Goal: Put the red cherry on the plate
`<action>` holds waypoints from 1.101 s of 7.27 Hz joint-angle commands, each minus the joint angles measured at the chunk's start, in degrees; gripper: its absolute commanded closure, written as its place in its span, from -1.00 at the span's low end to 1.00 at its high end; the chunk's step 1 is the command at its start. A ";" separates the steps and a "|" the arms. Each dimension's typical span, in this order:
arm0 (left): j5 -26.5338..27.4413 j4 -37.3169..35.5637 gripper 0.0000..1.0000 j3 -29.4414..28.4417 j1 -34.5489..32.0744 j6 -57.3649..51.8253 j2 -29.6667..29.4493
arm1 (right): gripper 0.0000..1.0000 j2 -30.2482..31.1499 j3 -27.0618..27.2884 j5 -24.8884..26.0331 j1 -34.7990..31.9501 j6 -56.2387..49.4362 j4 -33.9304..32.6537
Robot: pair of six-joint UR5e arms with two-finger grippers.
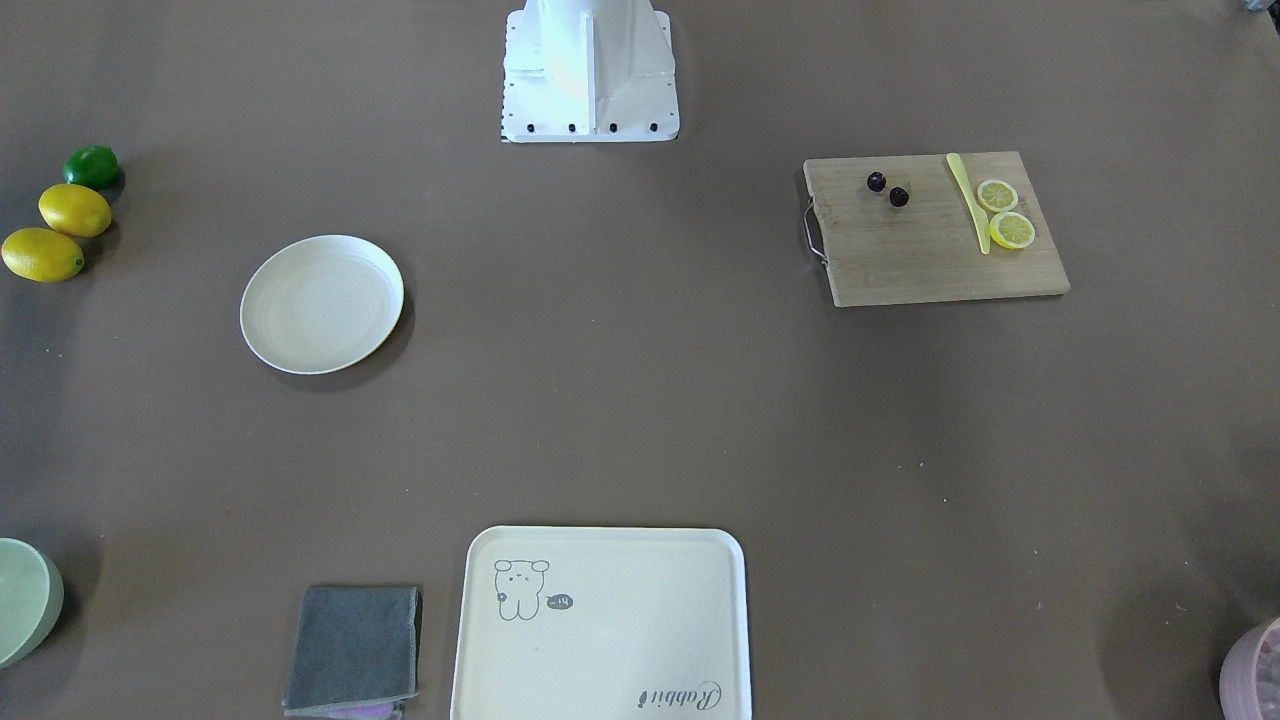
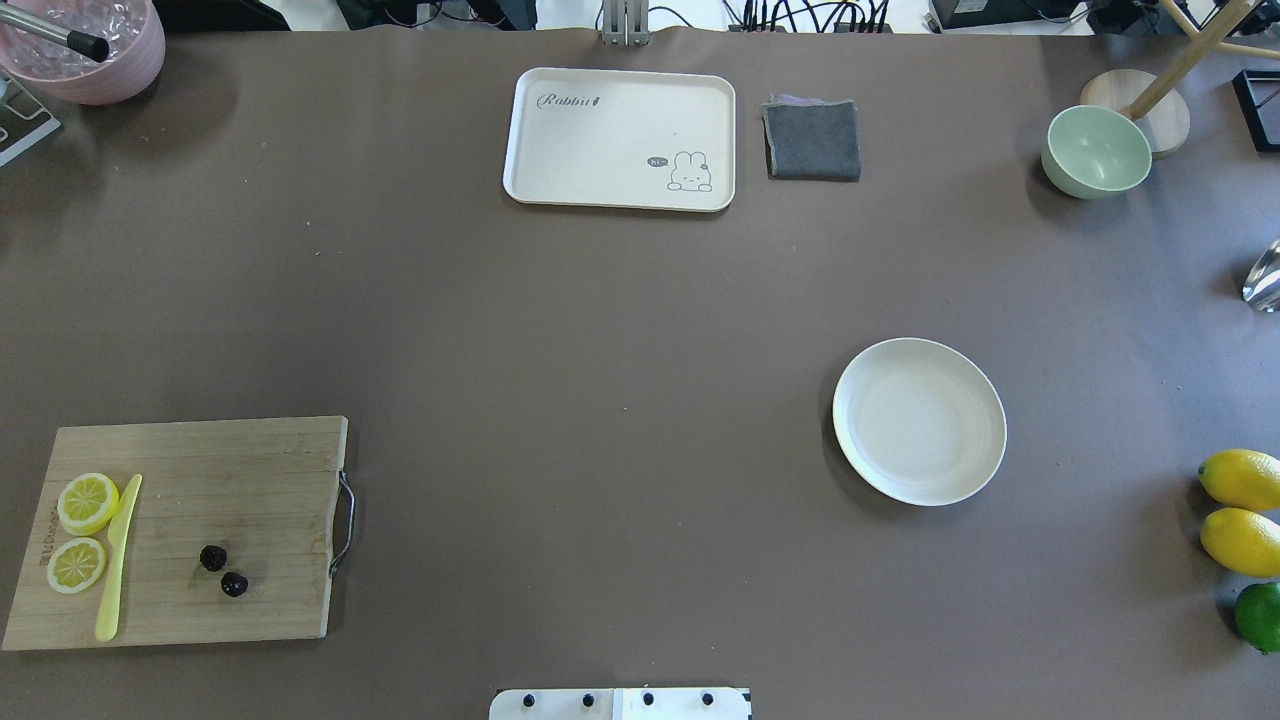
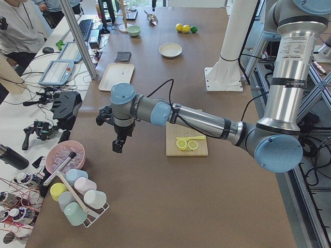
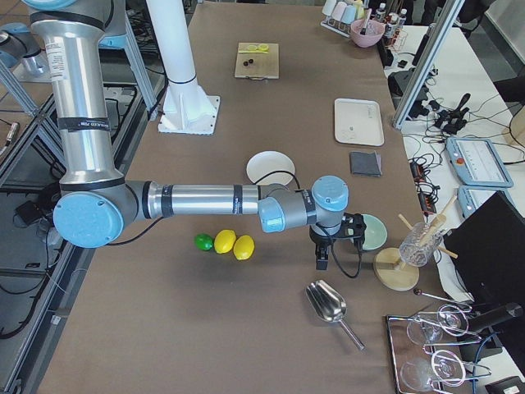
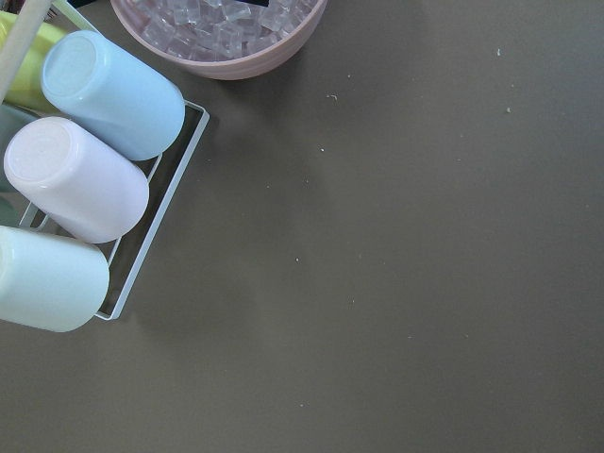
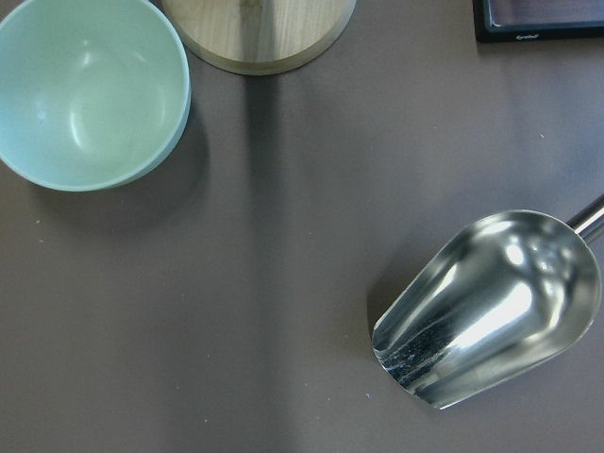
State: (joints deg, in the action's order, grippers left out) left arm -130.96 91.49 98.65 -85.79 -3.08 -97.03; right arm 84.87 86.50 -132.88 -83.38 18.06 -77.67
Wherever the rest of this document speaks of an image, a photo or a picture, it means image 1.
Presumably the cream rectangular tray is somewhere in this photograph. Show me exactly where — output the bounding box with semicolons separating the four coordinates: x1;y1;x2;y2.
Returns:
451;527;753;719

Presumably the bamboo cutting board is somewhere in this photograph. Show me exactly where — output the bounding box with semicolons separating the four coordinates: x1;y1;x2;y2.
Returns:
803;150;1070;307

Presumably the round cream plate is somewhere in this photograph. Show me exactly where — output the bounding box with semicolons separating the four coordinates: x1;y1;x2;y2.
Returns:
238;234;406;375

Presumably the yellow plastic knife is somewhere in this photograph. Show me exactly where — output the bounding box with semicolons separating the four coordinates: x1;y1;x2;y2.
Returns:
945;152;991;255

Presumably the lemon slice upper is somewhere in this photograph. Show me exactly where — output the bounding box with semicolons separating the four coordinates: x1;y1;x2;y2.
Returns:
975;178;1020;214

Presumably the lemon slice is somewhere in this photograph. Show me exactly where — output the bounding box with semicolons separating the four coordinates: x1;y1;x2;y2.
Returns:
988;211;1037;250
975;178;1020;214

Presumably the lemon slice lower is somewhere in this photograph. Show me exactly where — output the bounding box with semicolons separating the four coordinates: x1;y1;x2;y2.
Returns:
988;211;1037;250

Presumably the grey folded cloth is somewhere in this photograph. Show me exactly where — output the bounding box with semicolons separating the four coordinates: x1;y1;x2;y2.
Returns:
282;585;420;719

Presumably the yellow lemon near lime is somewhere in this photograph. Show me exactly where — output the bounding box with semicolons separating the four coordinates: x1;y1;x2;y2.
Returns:
38;183;113;240

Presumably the green lime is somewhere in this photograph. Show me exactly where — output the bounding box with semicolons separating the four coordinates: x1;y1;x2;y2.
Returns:
61;143;122;190

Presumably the yellow lemon outer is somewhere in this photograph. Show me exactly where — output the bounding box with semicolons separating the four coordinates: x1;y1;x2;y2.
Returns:
3;228;84;283

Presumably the mint green bowl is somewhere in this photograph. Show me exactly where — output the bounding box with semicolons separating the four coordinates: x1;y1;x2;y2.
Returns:
1;538;64;667

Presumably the pink bowl with ice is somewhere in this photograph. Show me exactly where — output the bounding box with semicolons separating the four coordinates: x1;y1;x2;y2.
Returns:
1219;618;1279;719

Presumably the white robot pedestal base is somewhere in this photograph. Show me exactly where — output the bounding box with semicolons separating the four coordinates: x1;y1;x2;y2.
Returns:
500;1;681;143

